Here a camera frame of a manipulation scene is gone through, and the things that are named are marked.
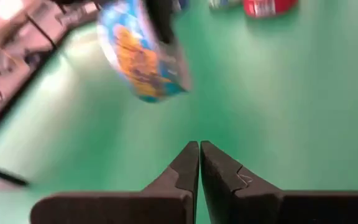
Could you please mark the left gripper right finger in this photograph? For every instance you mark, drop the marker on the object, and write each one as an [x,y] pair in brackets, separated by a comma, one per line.
[244,205]

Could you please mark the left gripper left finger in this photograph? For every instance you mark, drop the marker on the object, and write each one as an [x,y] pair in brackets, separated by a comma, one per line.
[166,205]

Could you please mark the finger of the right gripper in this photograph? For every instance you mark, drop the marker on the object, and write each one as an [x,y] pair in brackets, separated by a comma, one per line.
[163,18]

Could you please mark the teal label barcode can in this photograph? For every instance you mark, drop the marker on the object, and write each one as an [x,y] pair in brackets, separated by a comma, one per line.
[135,56]

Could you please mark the silver lid pink label can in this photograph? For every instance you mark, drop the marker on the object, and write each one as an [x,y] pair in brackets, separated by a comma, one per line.
[269,7]

